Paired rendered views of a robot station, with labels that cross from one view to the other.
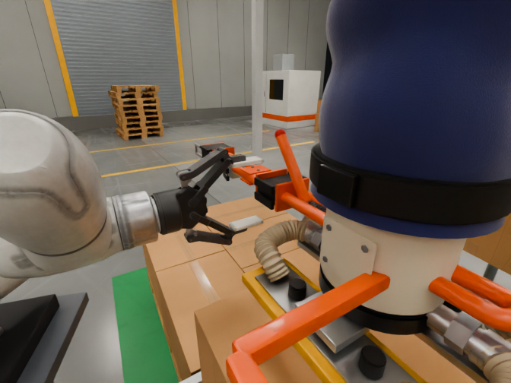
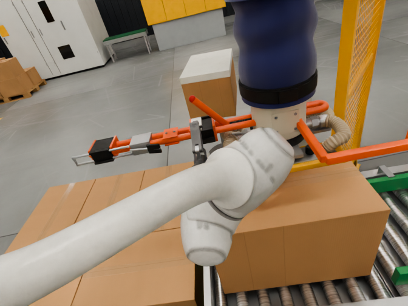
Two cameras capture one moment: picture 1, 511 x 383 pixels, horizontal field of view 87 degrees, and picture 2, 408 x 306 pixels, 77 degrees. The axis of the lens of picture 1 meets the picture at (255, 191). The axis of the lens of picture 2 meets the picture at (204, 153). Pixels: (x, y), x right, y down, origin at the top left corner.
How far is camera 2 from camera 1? 0.60 m
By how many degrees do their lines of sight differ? 47
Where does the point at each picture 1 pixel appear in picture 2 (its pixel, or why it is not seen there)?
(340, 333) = (298, 150)
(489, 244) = (218, 107)
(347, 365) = (306, 157)
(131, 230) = not seen: hidden behind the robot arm
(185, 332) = (158, 296)
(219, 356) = (246, 229)
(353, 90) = (286, 59)
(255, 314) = not seen: hidden behind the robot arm
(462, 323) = (314, 118)
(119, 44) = not seen: outside the picture
